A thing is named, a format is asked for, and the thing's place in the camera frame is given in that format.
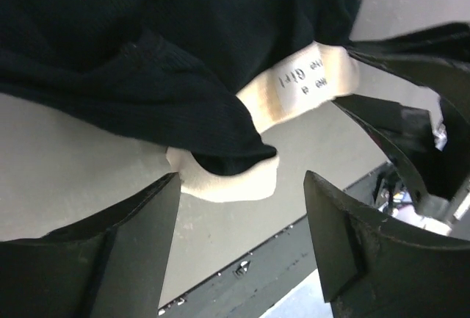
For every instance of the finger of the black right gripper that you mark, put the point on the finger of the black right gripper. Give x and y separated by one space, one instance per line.
436 57
405 135

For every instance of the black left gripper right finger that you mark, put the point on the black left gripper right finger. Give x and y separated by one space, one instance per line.
373 265

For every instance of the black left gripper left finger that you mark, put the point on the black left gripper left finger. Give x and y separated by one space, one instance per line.
110 264

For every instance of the black underwear cream waistband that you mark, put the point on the black underwear cream waistband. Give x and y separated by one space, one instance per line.
203 78

